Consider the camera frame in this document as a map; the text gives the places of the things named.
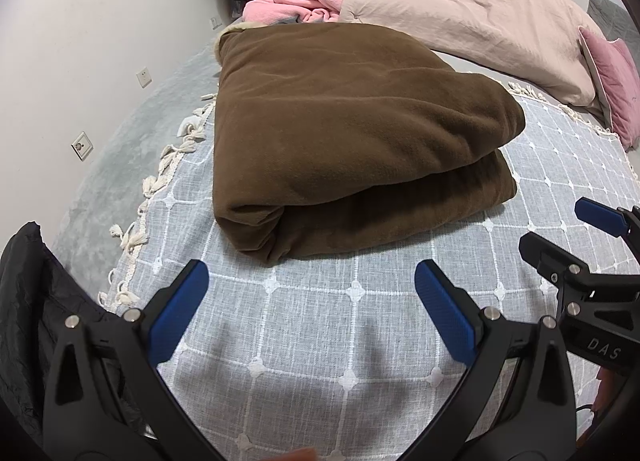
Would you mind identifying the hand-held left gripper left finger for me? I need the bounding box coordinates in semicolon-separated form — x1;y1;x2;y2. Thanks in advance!
42;260;241;461

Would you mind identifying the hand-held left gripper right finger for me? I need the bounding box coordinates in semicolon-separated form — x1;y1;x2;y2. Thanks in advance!
397;260;578;461

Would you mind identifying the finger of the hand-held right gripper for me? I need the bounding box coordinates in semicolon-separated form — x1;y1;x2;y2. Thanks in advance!
519;231;596;302
575;198;640;262

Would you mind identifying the brown coat with fur collar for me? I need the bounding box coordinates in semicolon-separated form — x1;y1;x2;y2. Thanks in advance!
212;21;526;267

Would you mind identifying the pale blue checked tasselled blanket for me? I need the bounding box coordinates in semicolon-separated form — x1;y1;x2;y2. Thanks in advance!
97;81;640;461

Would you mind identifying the pink velvet pillow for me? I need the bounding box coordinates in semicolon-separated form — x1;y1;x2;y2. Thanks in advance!
579;26;640;149

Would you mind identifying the black quilted jacket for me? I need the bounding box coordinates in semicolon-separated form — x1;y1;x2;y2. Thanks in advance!
0;222;151;447

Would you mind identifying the grey quilted pillow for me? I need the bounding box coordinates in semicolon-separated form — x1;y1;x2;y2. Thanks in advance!
587;0;631;42

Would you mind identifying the beige duvet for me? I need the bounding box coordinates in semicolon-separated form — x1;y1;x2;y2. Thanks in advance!
340;0;608;109

